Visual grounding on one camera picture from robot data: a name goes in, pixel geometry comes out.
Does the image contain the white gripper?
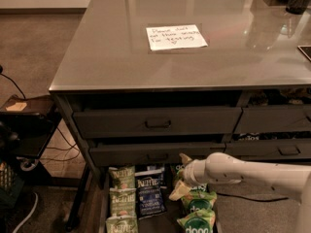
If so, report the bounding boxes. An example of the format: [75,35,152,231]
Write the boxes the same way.
[169,153,210,201]

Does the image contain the blue Kettle chip bag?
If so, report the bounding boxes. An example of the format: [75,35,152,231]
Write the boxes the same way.
[135,169,166,219]

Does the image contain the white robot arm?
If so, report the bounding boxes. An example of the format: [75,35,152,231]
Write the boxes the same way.
[169,152,311,233]

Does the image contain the green Dang bag top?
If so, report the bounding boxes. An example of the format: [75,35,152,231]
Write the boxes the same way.
[170,164,208,192]

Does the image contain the green dang bag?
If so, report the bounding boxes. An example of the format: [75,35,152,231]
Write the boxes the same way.
[170,164,208,192]
[182,191,217,214]
[177,209,216,233]

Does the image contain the middle left drawer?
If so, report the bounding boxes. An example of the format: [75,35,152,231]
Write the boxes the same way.
[89,142,225,167]

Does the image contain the green Dang bag middle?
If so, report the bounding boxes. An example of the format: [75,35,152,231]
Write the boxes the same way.
[182,191,217,214]

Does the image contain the green Dang bag bottom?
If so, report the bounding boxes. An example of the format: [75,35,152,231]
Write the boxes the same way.
[177,209,216,233]

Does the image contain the top left drawer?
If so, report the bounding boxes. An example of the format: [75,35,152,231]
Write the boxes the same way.
[73,107,242,139]

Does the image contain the green Kettle bag top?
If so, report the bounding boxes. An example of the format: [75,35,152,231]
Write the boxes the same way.
[108,166,135,189]

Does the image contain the green kettle bag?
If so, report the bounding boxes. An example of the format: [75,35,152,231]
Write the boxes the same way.
[106,216,138,233]
[108,166,135,189]
[109,188,136,216]

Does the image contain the green Kettle bag middle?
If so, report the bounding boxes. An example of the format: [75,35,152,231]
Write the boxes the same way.
[109,188,136,216]

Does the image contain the middle right drawer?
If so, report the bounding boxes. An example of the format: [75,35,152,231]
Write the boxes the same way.
[225,139,311,161]

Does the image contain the green Kettle bag bottom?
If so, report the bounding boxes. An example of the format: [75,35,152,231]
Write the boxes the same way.
[106,216,138,233]

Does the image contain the grey drawer cabinet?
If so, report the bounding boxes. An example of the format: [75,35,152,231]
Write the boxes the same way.
[50,0,311,233]

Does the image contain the top right drawer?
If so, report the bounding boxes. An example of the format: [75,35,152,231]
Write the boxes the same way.
[235,105,311,134]

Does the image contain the white handwritten paper note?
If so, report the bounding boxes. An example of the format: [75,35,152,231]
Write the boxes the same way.
[146,24,208,51]

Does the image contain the black side table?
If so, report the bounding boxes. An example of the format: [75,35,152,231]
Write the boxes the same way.
[0,95,61,185]

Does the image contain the green crate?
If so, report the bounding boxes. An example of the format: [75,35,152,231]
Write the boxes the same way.
[0,161,24,209]

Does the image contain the black power cable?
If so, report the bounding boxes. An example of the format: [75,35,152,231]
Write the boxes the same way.
[216,191,290,203]

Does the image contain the white cable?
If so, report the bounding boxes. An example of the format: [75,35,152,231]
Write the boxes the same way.
[12,191,39,233]

